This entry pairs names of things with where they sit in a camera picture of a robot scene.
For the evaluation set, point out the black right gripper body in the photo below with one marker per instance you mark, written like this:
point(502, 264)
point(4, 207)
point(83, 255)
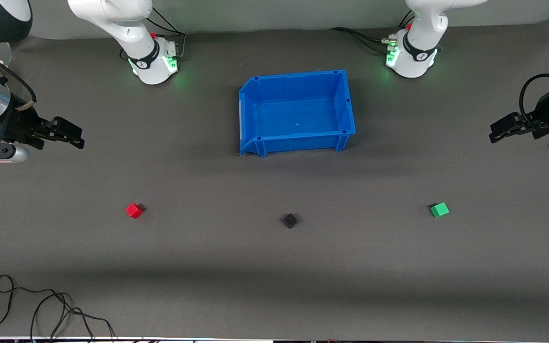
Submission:
point(18, 125)

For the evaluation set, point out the small black cube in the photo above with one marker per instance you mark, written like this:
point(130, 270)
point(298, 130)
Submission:
point(290, 220)

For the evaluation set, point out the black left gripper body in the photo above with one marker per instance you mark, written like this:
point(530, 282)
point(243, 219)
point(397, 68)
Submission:
point(543, 114)

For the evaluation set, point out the small red cube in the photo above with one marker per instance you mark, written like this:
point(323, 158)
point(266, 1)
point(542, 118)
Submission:
point(134, 210)

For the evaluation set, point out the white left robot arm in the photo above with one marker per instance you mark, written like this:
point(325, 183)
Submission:
point(420, 43)

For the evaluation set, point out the small green cube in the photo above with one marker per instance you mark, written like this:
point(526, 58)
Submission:
point(440, 210)

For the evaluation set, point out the blue plastic storage bin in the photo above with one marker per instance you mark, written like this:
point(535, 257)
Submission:
point(298, 114)

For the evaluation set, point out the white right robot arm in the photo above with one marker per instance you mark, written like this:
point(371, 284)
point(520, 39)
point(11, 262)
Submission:
point(127, 28)

